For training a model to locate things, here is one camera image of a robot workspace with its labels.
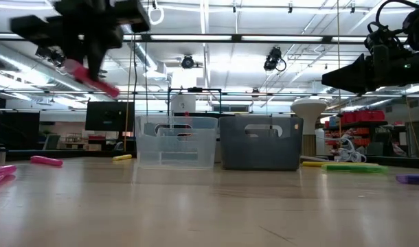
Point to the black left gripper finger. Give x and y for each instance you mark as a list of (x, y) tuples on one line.
[(97, 58), (75, 51)]

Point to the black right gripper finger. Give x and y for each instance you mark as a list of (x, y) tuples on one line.
[(350, 77)]

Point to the red highlighter marker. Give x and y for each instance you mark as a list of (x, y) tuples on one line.
[(103, 87)]

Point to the green marker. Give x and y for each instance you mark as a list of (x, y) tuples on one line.
[(355, 168)]

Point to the yellow marker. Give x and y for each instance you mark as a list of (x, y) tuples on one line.
[(316, 164), (122, 158)]

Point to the purple marker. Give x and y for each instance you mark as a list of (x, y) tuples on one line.
[(413, 179)]

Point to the pink marker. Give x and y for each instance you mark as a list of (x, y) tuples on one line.
[(46, 161)]

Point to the magenta marker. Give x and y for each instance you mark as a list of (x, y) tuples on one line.
[(3, 169)]

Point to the shelf with red bins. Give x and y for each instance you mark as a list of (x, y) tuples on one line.
[(364, 116)]

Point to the white mushroom table lamp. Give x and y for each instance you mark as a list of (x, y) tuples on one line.
[(309, 109)]

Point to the black monitor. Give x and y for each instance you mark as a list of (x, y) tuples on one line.
[(110, 116)]

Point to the wooden shelf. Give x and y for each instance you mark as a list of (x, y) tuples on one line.
[(73, 140)]

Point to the grey office chair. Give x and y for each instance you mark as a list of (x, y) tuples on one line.
[(52, 142)]

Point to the white numbered box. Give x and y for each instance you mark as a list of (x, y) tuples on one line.
[(183, 103)]

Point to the black cabinet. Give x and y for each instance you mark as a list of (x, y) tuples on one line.
[(17, 130)]

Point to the clear plastic bin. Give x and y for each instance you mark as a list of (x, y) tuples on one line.
[(144, 151)]

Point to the white plastic bin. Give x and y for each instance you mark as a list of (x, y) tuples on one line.
[(177, 144)]

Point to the dark smoky plastic bin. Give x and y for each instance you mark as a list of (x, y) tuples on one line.
[(261, 154)]

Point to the black rig bar with lights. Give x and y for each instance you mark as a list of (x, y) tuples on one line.
[(237, 38)]

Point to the black camera on mount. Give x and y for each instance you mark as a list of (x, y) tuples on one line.
[(55, 58)]

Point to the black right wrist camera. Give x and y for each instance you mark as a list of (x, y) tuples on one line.
[(381, 37)]

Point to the round black overhead camera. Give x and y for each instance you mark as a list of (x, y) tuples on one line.
[(187, 62)]

